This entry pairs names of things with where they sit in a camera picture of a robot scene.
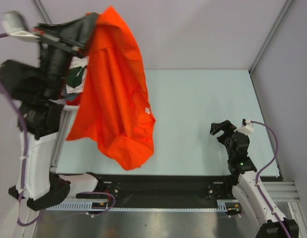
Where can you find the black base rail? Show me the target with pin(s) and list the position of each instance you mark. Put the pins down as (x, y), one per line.
(139, 187)

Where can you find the red t shirt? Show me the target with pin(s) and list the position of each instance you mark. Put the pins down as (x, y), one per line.
(73, 99)

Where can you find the orange t shirt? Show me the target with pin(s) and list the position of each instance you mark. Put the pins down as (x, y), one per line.
(115, 109)

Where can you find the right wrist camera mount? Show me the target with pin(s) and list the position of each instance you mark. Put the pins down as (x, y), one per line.
(246, 128)

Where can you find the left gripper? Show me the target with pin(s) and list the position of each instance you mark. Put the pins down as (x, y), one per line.
(78, 32)

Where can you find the white plastic basket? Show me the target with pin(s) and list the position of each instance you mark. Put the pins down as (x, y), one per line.
(68, 107)

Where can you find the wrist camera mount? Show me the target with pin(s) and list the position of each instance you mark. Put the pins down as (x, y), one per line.
(246, 128)
(16, 26)

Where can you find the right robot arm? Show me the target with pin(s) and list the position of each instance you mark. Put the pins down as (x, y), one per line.
(245, 184)

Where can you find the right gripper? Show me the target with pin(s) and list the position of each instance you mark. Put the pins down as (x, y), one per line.
(229, 135)

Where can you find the white slotted cable duct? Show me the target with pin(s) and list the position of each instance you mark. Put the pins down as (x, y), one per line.
(153, 205)

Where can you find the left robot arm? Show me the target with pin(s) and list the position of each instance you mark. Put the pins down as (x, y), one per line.
(38, 89)

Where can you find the green and white t shirt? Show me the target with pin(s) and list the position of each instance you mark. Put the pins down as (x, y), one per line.
(75, 79)

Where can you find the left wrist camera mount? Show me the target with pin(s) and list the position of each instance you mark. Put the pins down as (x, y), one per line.
(16, 26)

